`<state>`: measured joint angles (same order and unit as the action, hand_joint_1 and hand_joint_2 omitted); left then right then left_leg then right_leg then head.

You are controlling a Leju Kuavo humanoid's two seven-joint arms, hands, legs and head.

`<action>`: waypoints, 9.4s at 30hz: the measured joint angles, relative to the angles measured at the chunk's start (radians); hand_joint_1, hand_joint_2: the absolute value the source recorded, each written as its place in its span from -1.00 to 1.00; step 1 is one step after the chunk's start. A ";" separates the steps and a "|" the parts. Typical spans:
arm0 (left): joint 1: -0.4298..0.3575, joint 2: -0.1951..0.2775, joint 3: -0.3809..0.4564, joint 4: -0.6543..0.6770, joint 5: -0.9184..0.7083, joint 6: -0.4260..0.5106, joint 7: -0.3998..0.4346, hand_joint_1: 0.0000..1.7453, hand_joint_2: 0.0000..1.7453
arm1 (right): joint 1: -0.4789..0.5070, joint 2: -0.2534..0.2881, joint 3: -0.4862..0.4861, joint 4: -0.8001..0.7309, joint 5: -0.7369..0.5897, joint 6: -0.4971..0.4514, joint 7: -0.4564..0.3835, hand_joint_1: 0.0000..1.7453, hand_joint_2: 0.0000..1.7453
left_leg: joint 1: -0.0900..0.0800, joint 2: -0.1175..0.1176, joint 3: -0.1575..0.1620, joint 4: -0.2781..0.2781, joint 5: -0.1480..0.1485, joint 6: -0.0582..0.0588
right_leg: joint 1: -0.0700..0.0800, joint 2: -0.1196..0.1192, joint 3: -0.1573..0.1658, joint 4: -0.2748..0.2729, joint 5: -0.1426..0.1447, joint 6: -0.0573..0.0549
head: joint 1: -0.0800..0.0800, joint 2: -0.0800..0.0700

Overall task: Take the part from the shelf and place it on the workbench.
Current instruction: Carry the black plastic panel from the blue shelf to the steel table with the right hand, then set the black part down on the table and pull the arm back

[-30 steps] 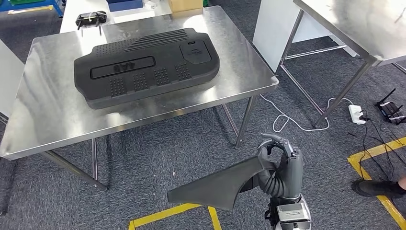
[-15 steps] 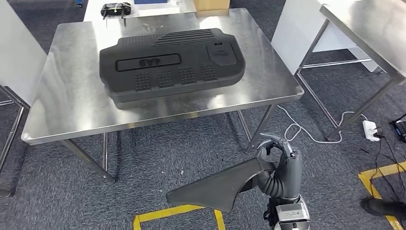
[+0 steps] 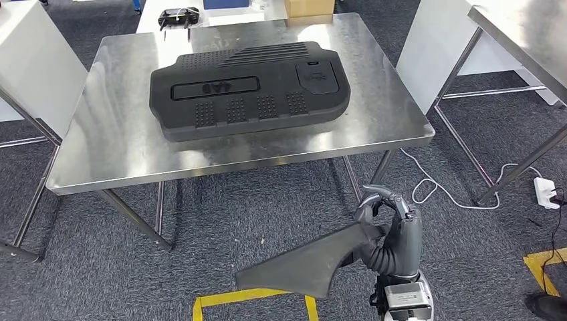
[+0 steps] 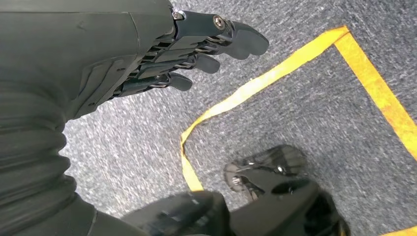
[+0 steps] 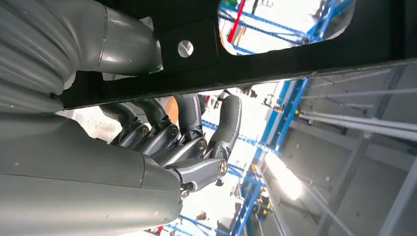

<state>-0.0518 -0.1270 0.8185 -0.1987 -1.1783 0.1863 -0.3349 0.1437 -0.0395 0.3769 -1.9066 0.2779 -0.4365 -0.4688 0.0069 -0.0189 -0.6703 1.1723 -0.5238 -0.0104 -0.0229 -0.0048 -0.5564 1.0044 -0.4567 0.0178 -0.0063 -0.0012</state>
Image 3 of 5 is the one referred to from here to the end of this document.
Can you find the steel workbench table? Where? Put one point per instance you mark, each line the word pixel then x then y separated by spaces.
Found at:
pixel 110 146

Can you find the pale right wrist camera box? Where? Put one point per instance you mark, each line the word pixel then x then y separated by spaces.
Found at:
pixel 407 299

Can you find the black remote controller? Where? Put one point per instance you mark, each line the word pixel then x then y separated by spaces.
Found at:
pixel 179 17

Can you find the white desk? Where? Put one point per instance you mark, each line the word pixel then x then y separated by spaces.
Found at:
pixel 148 20

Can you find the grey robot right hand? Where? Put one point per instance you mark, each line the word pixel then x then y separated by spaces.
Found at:
pixel 403 243

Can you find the white power strip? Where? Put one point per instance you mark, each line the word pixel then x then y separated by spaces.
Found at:
pixel 544 192

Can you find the yellow floor tape square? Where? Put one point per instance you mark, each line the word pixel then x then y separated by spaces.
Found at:
pixel 239 296
pixel 538 266

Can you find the person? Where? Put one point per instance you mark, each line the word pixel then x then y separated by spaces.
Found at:
pixel 549 308

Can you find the black car part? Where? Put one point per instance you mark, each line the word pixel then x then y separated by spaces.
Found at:
pixel 310 266

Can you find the large black molded panel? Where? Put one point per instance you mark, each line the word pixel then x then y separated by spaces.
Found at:
pixel 248 115

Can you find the brown cardboard box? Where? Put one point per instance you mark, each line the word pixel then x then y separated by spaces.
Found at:
pixel 310 11

